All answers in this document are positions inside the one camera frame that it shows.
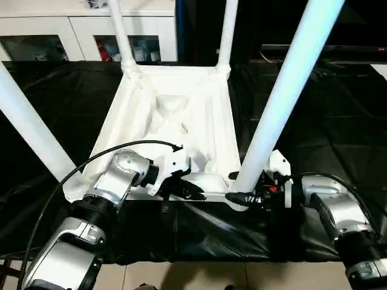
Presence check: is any white plastic table top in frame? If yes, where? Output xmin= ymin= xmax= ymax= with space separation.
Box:
xmin=62 ymin=63 xmax=252 ymax=212

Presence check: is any white plastic table leg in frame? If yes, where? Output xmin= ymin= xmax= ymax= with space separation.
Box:
xmin=234 ymin=0 xmax=347 ymax=194
xmin=0 ymin=60 xmax=84 ymax=188
xmin=106 ymin=0 xmax=138 ymax=72
xmin=214 ymin=0 xmax=239 ymax=73

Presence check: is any long black bar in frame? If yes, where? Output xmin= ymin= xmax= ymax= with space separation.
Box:
xmin=259 ymin=43 xmax=387 ymax=64

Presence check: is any white flat sheet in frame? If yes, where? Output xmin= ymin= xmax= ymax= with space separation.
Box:
xmin=370 ymin=62 xmax=387 ymax=82

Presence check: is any white glass-door cabinet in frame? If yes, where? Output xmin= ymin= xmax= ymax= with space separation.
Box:
xmin=0 ymin=0 xmax=179 ymax=63

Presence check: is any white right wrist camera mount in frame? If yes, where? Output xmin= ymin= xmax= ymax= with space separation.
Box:
xmin=265 ymin=149 xmax=294 ymax=209

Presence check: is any black left wrist camera cable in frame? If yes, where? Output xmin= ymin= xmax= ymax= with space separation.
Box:
xmin=21 ymin=140 xmax=184 ymax=290

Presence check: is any dark folding stand frame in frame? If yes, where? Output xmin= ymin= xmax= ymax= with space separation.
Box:
xmin=0 ymin=258 xmax=25 ymax=290

